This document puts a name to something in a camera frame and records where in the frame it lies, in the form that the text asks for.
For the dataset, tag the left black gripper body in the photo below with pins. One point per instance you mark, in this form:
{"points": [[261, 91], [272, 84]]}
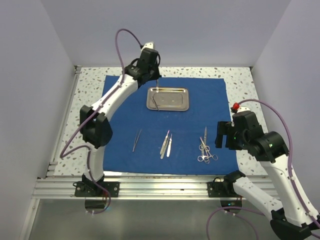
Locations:
{"points": [[154, 72]]}

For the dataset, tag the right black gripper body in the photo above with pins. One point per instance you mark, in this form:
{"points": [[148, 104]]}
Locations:
{"points": [[237, 139]]}

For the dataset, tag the steel forceps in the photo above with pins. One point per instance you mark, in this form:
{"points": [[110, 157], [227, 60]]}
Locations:
{"points": [[155, 90]]}

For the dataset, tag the steel surgical scissors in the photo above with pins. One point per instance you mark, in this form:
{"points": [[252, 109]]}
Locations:
{"points": [[203, 157]]}

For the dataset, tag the blue surgical cloth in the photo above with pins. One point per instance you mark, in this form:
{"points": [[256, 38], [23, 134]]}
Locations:
{"points": [[208, 104]]}

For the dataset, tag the white handled scalpel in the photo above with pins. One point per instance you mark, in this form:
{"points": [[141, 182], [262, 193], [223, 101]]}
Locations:
{"points": [[169, 146]]}

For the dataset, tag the steel scalpel handle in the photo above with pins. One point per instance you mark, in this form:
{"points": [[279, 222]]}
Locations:
{"points": [[163, 148]]}

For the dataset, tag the steel tweezers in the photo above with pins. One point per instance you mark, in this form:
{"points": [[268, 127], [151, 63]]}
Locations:
{"points": [[136, 139]]}

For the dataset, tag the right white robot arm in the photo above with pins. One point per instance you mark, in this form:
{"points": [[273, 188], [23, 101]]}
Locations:
{"points": [[292, 216]]}

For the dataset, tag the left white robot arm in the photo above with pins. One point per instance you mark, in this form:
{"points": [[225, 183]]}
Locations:
{"points": [[95, 119]]}

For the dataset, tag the steel instrument tray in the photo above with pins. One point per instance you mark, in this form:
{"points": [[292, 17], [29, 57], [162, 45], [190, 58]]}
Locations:
{"points": [[174, 99]]}

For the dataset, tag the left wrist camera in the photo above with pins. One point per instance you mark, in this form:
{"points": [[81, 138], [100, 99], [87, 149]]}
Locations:
{"points": [[149, 45]]}

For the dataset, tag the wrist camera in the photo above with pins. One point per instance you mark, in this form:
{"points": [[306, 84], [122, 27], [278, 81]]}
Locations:
{"points": [[149, 45], [237, 108]]}

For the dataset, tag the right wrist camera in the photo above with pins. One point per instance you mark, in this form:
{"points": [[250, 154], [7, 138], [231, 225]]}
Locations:
{"points": [[237, 108]]}

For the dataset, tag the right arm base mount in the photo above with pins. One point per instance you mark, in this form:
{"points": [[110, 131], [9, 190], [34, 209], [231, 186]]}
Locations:
{"points": [[222, 187]]}

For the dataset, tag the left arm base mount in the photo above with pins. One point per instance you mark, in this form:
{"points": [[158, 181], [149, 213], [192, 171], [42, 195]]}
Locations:
{"points": [[88, 189]]}

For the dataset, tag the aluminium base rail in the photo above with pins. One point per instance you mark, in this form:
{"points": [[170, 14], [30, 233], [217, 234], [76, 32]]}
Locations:
{"points": [[132, 187]]}

